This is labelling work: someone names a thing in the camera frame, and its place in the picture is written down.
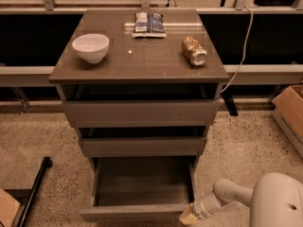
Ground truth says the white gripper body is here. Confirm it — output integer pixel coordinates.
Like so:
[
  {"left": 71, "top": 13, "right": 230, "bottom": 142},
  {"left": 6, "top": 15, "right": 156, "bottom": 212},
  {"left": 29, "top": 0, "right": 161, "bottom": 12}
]
[{"left": 192, "top": 191, "right": 242, "bottom": 220}]

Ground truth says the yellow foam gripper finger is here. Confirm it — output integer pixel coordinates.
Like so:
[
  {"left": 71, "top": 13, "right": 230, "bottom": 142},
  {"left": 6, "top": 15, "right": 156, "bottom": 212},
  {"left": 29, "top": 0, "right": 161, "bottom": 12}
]
[{"left": 179, "top": 203, "right": 199, "bottom": 225}]

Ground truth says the grey bottom drawer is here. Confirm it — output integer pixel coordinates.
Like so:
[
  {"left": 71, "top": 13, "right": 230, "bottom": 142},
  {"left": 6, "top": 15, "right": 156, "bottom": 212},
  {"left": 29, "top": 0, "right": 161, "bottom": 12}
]
[{"left": 80, "top": 156, "right": 195, "bottom": 221}]

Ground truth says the grey drawer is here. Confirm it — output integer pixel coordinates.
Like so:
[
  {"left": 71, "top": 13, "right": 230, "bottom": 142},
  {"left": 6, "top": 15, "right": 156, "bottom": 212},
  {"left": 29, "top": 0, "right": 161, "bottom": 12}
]
[
  {"left": 60, "top": 84, "right": 219, "bottom": 128},
  {"left": 79, "top": 126, "right": 206, "bottom": 157},
  {"left": 80, "top": 156, "right": 195, "bottom": 221}
]

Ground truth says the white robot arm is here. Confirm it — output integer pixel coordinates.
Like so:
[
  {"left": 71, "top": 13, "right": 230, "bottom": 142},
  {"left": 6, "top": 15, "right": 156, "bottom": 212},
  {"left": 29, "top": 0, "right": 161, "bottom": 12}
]
[{"left": 179, "top": 173, "right": 303, "bottom": 227}]

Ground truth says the grey top drawer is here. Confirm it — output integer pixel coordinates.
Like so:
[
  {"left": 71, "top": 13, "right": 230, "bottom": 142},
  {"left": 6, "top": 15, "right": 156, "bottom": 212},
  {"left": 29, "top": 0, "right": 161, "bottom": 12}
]
[{"left": 60, "top": 84, "right": 219, "bottom": 128}]

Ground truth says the grey middle drawer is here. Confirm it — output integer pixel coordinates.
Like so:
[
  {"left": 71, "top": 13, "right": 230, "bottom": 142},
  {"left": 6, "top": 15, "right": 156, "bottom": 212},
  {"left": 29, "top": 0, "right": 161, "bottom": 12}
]
[{"left": 79, "top": 126, "right": 206, "bottom": 157}]

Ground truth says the grey drawer cabinet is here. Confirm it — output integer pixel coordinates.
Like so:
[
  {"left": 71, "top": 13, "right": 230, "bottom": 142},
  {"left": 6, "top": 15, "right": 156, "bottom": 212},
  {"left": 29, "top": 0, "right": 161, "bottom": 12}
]
[{"left": 49, "top": 10, "right": 228, "bottom": 166}]

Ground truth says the black table leg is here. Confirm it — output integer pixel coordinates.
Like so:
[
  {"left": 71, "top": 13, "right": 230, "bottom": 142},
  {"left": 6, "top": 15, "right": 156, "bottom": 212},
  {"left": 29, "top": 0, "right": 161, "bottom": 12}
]
[{"left": 222, "top": 89, "right": 238, "bottom": 116}]

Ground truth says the cardboard box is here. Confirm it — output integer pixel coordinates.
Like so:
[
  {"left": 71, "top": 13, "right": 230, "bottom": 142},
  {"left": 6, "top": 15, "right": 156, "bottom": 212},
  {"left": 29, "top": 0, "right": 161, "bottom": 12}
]
[{"left": 272, "top": 85, "right": 303, "bottom": 158}]

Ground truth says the black metal bar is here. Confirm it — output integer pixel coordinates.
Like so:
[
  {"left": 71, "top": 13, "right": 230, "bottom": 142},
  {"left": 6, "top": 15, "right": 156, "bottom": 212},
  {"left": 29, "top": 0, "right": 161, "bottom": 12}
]
[{"left": 16, "top": 157, "right": 53, "bottom": 227}]

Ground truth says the crushed golden drink can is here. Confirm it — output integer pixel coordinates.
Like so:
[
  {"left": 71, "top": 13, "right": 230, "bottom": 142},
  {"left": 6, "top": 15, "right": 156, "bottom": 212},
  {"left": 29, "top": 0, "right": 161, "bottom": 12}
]
[{"left": 182, "top": 36, "right": 207, "bottom": 66}]

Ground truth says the wooden board corner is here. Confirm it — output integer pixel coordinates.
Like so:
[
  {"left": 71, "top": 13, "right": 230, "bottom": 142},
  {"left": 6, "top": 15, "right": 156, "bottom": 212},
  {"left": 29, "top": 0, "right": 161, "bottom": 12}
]
[{"left": 0, "top": 188, "right": 20, "bottom": 227}]

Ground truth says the white ceramic bowl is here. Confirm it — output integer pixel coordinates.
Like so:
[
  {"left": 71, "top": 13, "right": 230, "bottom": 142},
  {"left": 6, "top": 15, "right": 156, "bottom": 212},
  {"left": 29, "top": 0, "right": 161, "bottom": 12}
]
[{"left": 72, "top": 33, "right": 110, "bottom": 63}]

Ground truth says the white power cable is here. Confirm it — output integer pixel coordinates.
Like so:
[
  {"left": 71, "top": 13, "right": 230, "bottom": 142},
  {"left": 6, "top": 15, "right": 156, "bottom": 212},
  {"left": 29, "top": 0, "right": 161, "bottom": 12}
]
[{"left": 220, "top": 6, "right": 255, "bottom": 95}]

